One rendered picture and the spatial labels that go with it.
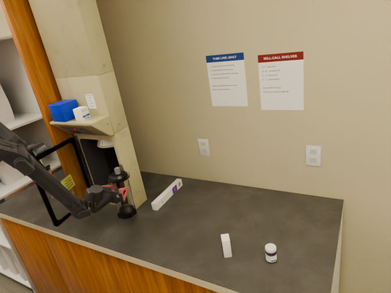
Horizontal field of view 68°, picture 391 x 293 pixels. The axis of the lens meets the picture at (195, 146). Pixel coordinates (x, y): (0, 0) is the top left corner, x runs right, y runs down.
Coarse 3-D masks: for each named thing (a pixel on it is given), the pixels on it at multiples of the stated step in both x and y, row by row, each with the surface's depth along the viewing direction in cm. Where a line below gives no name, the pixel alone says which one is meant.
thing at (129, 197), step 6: (114, 180) 143; (126, 180) 146; (114, 186) 145; (120, 186) 145; (126, 186) 147; (126, 198) 148; (132, 198) 152; (120, 204) 148; (126, 204) 149; (132, 204) 151; (120, 210) 150; (126, 210) 150; (132, 210) 152
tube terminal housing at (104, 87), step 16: (64, 80) 150; (80, 80) 144; (96, 80) 139; (112, 80) 146; (64, 96) 155; (80, 96) 149; (96, 96) 144; (112, 96) 146; (96, 112) 149; (112, 112) 147; (112, 128) 148; (128, 128) 158; (80, 144) 167; (128, 144) 159; (128, 160) 160; (144, 192) 174
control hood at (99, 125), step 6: (72, 120) 148; (84, 120) 144; (90, 120) 142; (96, 120) 141; (102, 120) 142; (108, 120) 145; (60, 126) 152; (66, 126) 149; (72, 126) 146; (78, 126) 144; (84, 126) 141; (90, 126) 138; (96, 126) 139; (102, 126) 142; (108, 126) 145; (96, 132) 146; (102, 132) 143; (108, 132) 146
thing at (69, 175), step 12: (48, 156) 149; (60, 156) 156; (72, 156) 164; (48, 168) 150; (60, 168) 156; (72, 168) 164; (60, 180) 156; (72, 180) 164; (84, 180) 172; (72, 192) 164; (84, 192) 173; (60, 204) 157; (60, 216) 157
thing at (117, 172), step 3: (117, 168) 145; (114, 171) 149; (117, 171) 145; (120, 171) 148; (123, 171) 148; (111, 174) 146; (114, 174) 146; (117, 174) 146; (120, 174) 145; (123, 174) 145; (126, 174) 147; (111, 177) 144; (114, 177) 144; (117, 177) 143; (120, 177) 144; (123, 177) 144
